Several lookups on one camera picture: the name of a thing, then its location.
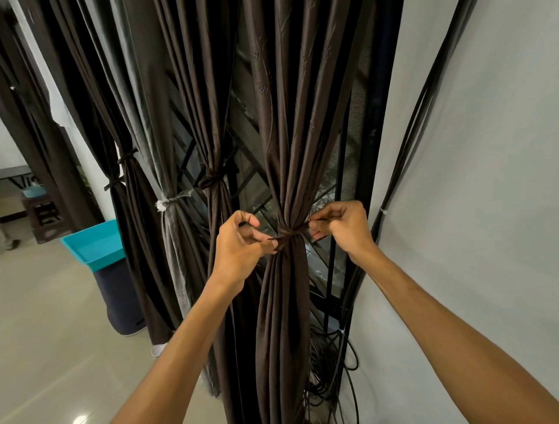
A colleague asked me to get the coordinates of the dark round bin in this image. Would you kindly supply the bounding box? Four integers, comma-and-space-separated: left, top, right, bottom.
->
93, 257, 148, 337

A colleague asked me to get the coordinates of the plain brown curtain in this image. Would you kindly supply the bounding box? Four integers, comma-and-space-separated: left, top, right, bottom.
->
41, 0, 184, 346
0, 0, 105, 232
151, 0, 258, 424

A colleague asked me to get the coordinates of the person's left forearm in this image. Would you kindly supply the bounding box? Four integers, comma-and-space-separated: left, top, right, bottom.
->
109, 278, 239, 424

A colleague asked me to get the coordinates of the teal plastic tray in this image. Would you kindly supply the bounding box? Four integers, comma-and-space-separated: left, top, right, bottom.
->
60, 219, 127, 273

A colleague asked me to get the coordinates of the brown embroidered curtain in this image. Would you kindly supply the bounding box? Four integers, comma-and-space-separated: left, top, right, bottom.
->
241, 0, 377, 424

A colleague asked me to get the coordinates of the grey curtain tie white end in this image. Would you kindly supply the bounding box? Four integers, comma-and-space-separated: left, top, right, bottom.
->
156, 190, 196, 213

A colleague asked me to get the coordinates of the knotted brown curtain tie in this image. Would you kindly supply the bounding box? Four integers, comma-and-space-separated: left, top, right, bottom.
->
198, 167, 230, 190

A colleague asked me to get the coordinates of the person's left hand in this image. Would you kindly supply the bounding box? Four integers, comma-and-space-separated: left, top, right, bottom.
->
210, 211, 280, 298

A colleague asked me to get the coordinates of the person's right forearm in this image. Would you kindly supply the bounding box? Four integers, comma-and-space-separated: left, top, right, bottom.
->
349, 243, 559, 424

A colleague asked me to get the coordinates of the dark table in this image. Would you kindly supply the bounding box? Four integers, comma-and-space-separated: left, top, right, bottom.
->
0, 165, 35, 189

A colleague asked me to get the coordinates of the brown curtain tie strip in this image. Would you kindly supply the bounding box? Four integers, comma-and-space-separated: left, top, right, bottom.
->
268, 220, 322, 252

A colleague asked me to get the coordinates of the grey curtain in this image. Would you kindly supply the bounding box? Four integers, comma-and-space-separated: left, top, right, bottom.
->
83, 0, 219, 396

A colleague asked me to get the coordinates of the coil of black cable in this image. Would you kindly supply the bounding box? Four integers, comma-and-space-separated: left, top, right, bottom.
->
304, 325, 361, 424

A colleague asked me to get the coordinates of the person's right hand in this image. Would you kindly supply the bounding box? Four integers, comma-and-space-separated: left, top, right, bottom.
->
308, 200, 380, 268

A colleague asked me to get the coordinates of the bundle of black cables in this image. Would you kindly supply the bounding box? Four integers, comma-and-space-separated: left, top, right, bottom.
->
338, 0, 479, 337

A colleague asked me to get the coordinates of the brown plastic stool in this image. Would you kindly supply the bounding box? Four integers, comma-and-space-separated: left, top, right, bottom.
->
21, 191, 76, 244

